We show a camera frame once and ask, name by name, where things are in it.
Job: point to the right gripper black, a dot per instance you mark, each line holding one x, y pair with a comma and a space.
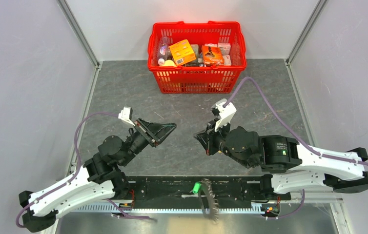
207, 139

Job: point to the clear plastic bottle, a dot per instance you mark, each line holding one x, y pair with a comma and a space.
163, 51

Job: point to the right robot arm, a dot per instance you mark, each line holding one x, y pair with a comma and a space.
290, 164

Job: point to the orange black package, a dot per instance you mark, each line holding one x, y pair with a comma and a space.
212, 56

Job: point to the green key tag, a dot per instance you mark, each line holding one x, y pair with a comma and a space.
196, 187

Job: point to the aluminium corner post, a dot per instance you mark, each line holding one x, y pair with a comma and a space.
63, 4
306, 30

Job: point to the white pink box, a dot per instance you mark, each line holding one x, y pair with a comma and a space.
225, 48

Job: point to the black base frame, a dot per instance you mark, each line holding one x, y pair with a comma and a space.
175, 192

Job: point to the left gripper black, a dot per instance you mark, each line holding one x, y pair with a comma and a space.
157, 132

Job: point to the white slotted cable duct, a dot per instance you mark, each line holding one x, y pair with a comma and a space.
106, 207

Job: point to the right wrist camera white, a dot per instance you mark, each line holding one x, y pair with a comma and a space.
224, 112

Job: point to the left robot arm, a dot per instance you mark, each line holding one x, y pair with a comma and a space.
97, 179

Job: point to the right aluminium corner post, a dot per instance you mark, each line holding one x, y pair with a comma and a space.
306, 30

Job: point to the orange box left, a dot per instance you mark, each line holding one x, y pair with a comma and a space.
182, 52

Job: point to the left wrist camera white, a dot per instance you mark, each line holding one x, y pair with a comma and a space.
126, 116

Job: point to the yellow round item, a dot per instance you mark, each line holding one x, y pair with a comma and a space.
169, 63

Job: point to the red shopping basket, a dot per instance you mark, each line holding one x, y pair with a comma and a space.
197, 79

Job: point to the left aluminium corner post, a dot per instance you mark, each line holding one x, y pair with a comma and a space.
63, 4

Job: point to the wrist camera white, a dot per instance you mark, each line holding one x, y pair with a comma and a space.
224, 112
126, 116

